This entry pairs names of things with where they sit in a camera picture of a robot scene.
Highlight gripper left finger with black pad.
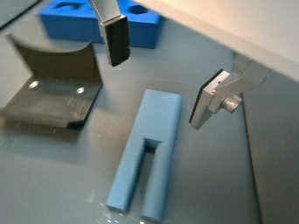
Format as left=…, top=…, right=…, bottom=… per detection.
left=88, top=0, right=130, bottom=67

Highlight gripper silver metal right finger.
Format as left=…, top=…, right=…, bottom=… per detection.
left=189, top=54, right=270, bottom=130

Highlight light blue square-circle object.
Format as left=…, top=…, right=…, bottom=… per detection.
left=106, top=89, right=182, bottom=221

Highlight blue foam shape board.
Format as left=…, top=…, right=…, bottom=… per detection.
left=37, top=0, right=162, bottom=49

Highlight black curved fixture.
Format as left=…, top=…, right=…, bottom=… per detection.
left=0, top=35, right=102, bottom=128

